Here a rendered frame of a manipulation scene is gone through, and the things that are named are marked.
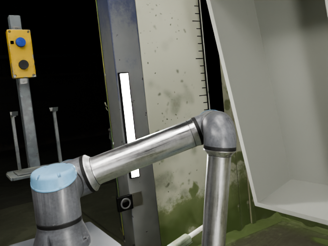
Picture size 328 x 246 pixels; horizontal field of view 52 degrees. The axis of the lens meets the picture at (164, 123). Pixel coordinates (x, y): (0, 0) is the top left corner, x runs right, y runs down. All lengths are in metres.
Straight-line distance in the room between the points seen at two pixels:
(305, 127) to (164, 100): 0.84
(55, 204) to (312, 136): 1.40
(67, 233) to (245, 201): 1.74
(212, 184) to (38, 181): 0.58
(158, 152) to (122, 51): 0.91
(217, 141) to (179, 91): 1.09
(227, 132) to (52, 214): 0.63
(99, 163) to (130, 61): 0.90
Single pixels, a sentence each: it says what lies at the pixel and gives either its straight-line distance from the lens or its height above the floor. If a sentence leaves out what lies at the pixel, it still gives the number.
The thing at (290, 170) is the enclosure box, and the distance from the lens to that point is 2.19.
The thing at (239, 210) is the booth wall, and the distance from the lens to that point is 2.65.
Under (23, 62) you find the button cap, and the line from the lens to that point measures 1.99.
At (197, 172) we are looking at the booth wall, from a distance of 2.32.
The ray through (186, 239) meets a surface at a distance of 1.78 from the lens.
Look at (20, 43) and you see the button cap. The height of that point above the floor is 1.47.
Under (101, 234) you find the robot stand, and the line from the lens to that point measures 1.31.
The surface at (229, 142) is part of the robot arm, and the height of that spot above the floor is 0.93.
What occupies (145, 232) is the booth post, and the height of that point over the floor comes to 0.29.
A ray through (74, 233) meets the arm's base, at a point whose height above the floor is 0.70.
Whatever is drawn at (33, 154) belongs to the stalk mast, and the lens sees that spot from 2.06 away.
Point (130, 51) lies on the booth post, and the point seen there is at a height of 1.40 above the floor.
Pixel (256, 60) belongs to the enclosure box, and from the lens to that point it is 1.96.
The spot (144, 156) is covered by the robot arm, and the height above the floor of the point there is 0.89.
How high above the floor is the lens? 1.12
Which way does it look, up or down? 5 degrees down
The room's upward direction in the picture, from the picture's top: 6 degrees counter-clockwise
